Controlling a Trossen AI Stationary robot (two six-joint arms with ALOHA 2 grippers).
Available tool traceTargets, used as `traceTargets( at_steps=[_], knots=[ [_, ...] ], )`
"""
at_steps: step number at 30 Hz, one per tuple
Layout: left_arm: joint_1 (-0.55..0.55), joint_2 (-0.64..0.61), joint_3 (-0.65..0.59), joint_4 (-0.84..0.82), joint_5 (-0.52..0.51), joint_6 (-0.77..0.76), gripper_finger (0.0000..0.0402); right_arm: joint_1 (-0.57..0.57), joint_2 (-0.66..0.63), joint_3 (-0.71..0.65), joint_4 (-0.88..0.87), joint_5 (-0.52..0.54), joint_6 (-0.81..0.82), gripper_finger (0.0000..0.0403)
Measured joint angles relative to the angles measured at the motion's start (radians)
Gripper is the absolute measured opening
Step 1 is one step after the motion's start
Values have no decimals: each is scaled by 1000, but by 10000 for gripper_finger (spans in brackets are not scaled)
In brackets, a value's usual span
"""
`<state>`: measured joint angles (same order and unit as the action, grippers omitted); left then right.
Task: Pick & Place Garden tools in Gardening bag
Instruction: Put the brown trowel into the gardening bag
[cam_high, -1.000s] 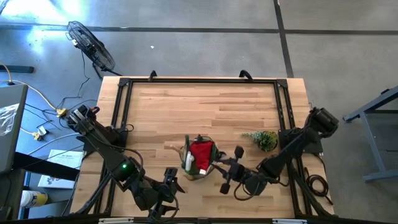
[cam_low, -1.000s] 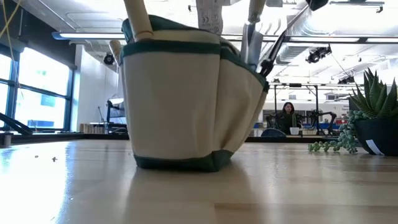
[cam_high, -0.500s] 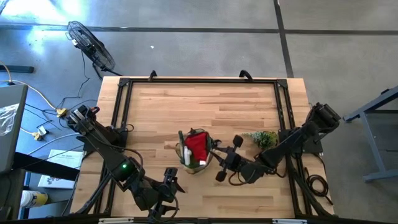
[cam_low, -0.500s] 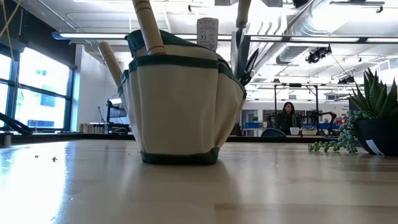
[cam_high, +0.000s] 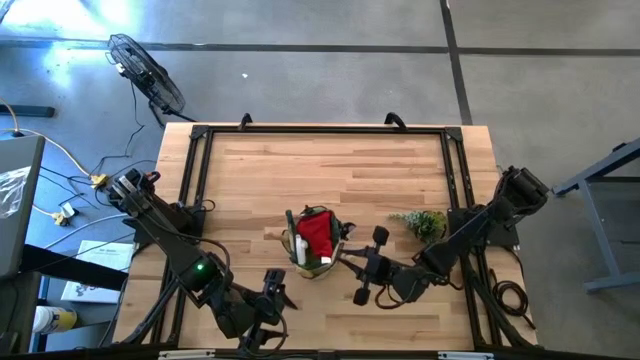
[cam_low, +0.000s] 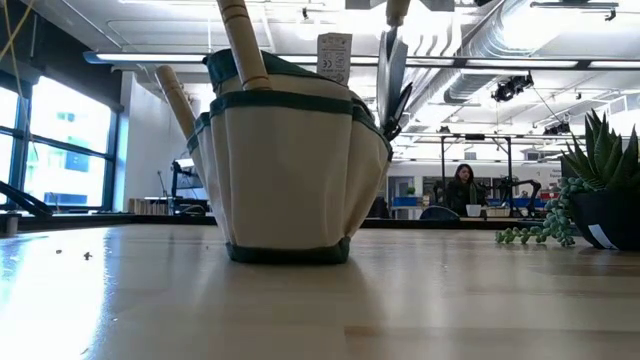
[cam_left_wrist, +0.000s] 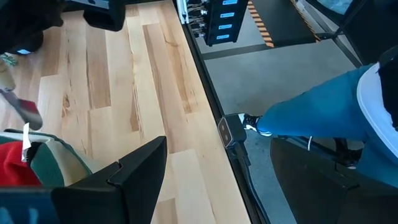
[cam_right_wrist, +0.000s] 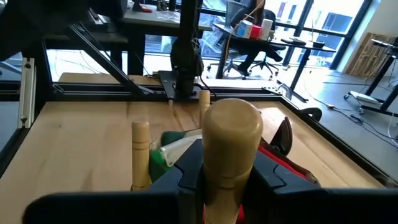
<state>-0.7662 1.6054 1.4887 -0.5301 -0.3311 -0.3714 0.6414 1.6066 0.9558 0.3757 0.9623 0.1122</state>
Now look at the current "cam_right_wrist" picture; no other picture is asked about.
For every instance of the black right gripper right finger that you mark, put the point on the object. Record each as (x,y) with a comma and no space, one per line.
(311,208)

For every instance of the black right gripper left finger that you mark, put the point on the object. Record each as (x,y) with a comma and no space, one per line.
(124,208)

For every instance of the red knitted garden glove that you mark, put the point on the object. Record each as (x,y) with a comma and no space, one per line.
(280,165)

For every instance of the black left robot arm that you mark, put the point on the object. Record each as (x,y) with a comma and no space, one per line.
(186,62)

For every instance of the black standing desk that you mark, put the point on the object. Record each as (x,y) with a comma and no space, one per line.
(377,74)

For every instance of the person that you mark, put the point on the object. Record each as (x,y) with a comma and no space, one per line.
(248,59)

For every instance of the wooden panel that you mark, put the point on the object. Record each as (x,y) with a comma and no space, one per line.
(367,56)

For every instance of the black desk with boxes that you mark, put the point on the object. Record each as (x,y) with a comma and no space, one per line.
(248,42)

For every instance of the black window frames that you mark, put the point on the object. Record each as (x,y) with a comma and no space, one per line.
(351,34)

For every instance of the white cylinder container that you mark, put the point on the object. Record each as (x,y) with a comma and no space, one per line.
(266,29)

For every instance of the red box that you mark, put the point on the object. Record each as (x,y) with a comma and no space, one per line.
(256,32)

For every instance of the dark office desk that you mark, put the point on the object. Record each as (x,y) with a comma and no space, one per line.
(155,21)

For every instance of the blue white box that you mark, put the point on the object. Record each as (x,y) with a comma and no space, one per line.
(245,29)

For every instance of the red item on desk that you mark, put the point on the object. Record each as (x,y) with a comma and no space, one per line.
(146,9)

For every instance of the grey office chair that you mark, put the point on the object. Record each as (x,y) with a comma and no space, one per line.
(233,9)

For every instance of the black aluminium table frame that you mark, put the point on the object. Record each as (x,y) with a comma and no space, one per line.
(93,90)

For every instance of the silver aluminium bracket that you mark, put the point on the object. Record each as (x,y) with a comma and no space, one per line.
(27,93)

